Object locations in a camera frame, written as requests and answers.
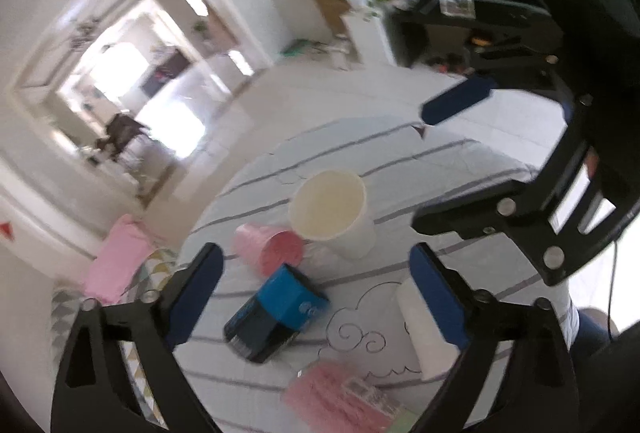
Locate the picture card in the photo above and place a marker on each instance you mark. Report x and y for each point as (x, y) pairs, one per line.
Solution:
(457, 4)

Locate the black tv stand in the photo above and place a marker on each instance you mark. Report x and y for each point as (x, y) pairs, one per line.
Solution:
(430, 33)

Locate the dark chair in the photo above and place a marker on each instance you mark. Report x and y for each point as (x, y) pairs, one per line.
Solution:
(122, 130)

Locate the pink cup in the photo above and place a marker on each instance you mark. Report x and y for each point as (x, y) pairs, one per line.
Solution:
(272, 250)

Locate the person's leg in jeans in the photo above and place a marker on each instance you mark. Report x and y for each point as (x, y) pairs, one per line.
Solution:
(592, 333)

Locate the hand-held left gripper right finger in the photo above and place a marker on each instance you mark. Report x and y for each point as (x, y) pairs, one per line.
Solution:
(441, 305)

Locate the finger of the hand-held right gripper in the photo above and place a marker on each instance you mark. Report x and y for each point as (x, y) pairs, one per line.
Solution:
(520, 208)
(457, 100)

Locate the blue and black box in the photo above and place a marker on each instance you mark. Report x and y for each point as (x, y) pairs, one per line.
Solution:
(277, 310)

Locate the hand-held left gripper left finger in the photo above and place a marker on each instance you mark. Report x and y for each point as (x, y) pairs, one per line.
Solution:
(196, 295)

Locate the pink packet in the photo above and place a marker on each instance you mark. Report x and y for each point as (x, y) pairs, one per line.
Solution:
(335, 395)

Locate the triangle patterned cushion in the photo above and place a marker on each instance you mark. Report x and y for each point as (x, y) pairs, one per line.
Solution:
(140, 358)

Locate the white paper cup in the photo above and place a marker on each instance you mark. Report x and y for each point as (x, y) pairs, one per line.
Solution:
(330, 213)

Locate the pink pillow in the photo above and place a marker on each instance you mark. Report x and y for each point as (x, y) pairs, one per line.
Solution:
(117, 260)

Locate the white cabinet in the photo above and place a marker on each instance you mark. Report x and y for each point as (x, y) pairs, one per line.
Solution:
(370, 38)

